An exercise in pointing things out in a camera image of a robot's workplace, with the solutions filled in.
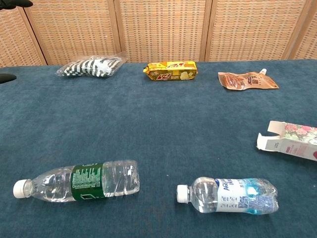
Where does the green label water bottle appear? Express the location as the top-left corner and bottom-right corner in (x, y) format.
(13, 160), (140, 203)

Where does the yellow biscuit pack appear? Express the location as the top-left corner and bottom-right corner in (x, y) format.
(143, 61), (199, 81)

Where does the floral pink white box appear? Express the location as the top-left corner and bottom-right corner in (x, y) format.
(256, 120), (317, 162)

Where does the blue label water bottle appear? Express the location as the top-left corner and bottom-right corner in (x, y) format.
(176, 176), (279, 214)

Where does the striped cloth in plastic bag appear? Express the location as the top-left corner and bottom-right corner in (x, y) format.
(56, 51), (128, 79)

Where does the woven wooden folding screen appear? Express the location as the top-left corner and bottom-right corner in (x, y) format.
(0, 0), (317, 68)

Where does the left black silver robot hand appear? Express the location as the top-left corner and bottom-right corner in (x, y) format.
(0, 0), (34, 84)

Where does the blue table mat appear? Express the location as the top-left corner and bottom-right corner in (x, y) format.
(0, 59), (317, 238)

